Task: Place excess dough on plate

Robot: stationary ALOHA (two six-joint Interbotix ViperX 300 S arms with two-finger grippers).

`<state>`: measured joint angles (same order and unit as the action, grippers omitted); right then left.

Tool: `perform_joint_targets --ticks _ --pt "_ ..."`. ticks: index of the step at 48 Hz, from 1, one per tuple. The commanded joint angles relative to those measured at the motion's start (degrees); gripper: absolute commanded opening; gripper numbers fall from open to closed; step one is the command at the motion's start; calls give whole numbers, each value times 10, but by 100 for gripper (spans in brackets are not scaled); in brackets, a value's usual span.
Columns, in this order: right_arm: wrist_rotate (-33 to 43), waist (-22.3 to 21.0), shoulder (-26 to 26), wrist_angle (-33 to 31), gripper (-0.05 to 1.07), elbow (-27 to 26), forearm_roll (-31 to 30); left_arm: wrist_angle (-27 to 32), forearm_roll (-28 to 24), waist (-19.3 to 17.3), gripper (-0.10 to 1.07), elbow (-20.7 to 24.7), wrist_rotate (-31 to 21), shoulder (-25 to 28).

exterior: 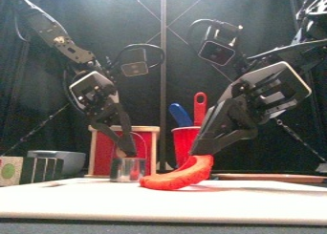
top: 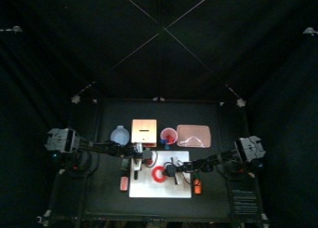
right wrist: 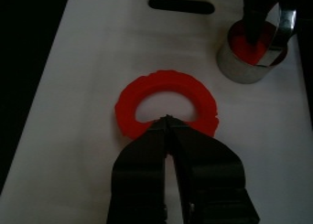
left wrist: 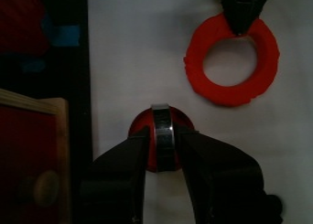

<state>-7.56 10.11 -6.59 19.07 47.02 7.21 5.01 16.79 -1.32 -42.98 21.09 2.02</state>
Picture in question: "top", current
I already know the red dough ring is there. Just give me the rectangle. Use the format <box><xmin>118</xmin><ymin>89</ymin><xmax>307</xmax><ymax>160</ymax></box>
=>
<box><xmin>150</xmin><ymin>165</ymin><xmax>169</xmax><ymax>183</ymax></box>

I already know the pink square plate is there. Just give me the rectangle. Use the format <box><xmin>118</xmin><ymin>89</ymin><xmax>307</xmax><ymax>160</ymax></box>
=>
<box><xmin>176</xmin><ymin>124</ymin><xmax>213</xmax><ymax>149</ymax></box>

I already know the white round cutter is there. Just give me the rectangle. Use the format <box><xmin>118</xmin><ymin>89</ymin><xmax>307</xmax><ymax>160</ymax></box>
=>
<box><xmin>148</xmin><ymin>150</ymin><xmax>161</xmax><ymax>168</ymax></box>

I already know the white cutting board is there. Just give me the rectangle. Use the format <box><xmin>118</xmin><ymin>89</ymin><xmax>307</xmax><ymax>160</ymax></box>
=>
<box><xmin>129</xmin><ymin>150</ymin><xmax>193</xmax><ymax>199</ymax></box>

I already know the white plastic tool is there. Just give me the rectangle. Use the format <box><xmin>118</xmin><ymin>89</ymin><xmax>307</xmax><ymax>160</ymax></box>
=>
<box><xmin>133</xmin><ymin>159</ymin><xmax>142</xmax><ymax>180</ymax></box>

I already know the wooden box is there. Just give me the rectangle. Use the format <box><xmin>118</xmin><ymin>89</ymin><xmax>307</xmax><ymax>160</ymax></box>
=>
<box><xmin>131</xmin><ymin>118</ymin><xmax>158</xmax><ymax>145</ymax></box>

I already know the clear plastic bottle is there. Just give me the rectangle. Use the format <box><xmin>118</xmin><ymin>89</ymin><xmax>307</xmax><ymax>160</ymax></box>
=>
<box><xmin>110</xmin><ymin>125</ymin><xmax>133</xmax><ymax>146</ymax></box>

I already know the red cup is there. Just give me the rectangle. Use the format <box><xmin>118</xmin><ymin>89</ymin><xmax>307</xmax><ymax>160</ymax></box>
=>
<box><xmin>160</xmin><ymin>127</ymin><xmax>180</xmax><ymax>146</ymax></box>

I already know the white printed label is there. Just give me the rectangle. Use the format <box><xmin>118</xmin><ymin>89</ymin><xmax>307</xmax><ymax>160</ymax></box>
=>
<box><xmin>232</xmin><ymin>188</ymin><xmax>256</xmax><ymax>215</ymax></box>

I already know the orange handled tool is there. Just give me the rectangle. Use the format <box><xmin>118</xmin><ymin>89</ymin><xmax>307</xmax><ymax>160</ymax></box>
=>
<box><xmin>193</xmin><ymin>179</ymin><xmax>204</xmax><ymax>195</ymax></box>
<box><xmin>119</xmin><ymin>176</ymin><xmax>130</xmax><ymax>192</ymax></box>

